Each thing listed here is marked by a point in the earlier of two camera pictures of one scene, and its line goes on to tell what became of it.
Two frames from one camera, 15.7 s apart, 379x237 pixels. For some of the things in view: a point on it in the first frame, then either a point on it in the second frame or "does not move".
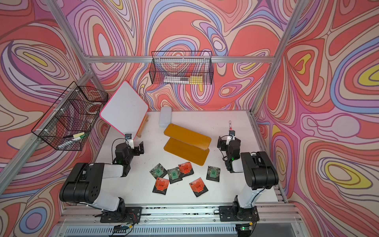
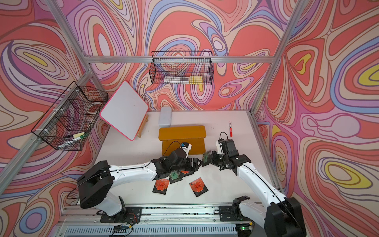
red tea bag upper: (185, 169) does not move
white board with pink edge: (126, 110) does not move
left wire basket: (67, 122) does not move
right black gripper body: (222, 143) -> (217, 159)
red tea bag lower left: (161, 185) does not move
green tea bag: (174, 175) does not move
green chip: (213, 174) -> (205, 158)
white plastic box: (165, 117) does not move
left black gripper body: (135, 152) -> (187, 164)
